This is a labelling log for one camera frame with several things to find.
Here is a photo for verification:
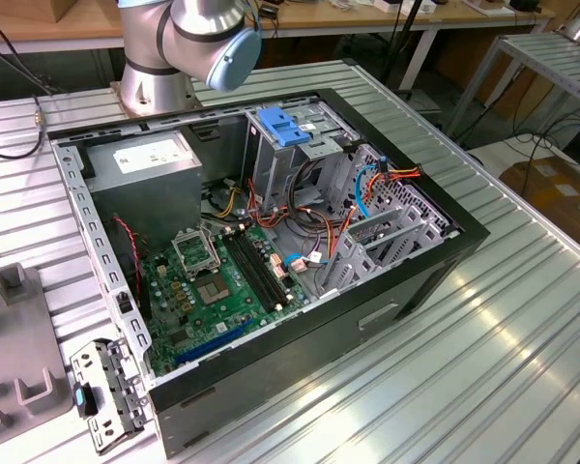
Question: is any black open PC case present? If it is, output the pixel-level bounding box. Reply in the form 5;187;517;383
46;86;492;460

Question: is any metal CPU socket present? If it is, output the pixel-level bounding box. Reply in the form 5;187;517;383
171;229;222;282

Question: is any grey metal drive cage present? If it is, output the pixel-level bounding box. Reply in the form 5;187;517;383
244;106;362;214

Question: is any blue plastic drive latch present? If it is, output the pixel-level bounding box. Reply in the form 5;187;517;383
258;108;313;149

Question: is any grey parts rack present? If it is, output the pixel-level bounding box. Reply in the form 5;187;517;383
0;264;74;434

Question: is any blue SATA wire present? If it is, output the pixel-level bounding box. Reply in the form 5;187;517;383
287;251;331;272
354;155;387;219

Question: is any red black fan wire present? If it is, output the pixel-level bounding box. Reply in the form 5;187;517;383
112;216;144;301

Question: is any grey metal slot bracket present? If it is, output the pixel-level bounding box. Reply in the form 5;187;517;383
69;337;155;456

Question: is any black RAM slot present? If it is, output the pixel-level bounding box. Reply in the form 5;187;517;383
228;231;283;311
234;230;288;307
223;232;277;314
240;228;294;304

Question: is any square chipset chip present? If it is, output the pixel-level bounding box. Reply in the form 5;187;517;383
195;275;233;306

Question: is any brown cardboard box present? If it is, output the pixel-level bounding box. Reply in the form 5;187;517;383
500;154;580;231

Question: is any blue expansion slot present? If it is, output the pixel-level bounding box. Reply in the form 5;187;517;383
173;318;255;366

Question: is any red yellow disk power wire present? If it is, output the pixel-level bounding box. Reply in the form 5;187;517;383
366;163;422;194

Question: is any metal slat side table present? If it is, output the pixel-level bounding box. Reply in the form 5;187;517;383
447;31;580;141

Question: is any grey metal disk bay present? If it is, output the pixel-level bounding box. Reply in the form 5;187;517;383
318;144;460;296

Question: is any thick black wire bundle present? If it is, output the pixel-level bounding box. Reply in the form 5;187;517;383
289;159;334;228

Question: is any yellow black power wire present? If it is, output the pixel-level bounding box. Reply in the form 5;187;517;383
211;186;246;219

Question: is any wooden desk white frame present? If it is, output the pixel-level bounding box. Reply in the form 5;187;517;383
0;0;557;57

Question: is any green motherboard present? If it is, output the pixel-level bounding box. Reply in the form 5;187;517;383
139;224;315;378

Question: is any grey power supply unit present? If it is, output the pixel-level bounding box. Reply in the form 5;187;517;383
84;130;204;243

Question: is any orange red wire bundle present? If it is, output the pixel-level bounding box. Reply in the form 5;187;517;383
245;178;359;253

